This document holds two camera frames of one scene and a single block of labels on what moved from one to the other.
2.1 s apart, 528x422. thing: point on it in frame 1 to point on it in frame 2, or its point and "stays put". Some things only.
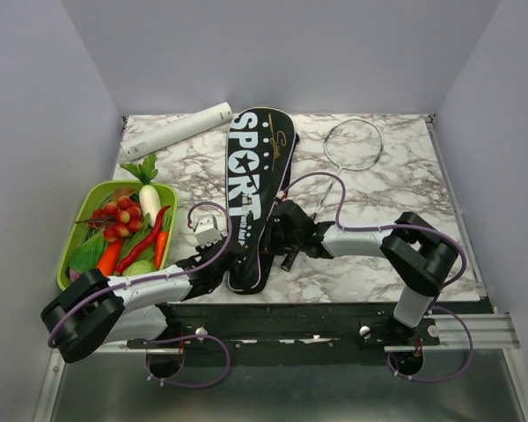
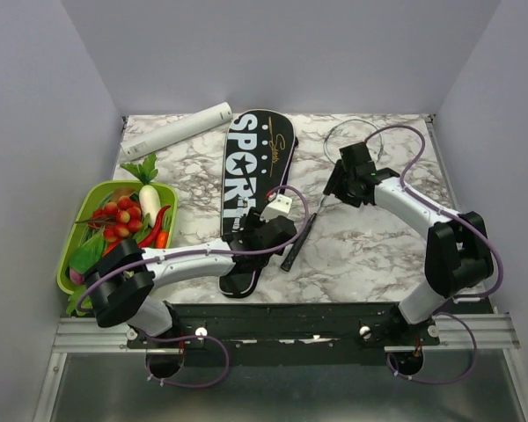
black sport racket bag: (260, 148) stays put
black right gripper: (269, 247) to (338, 172)
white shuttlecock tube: (142, 143) stays put
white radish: (150, 202) stays put
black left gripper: (204, 251) to (253, 222)
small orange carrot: (160, 244) stays put
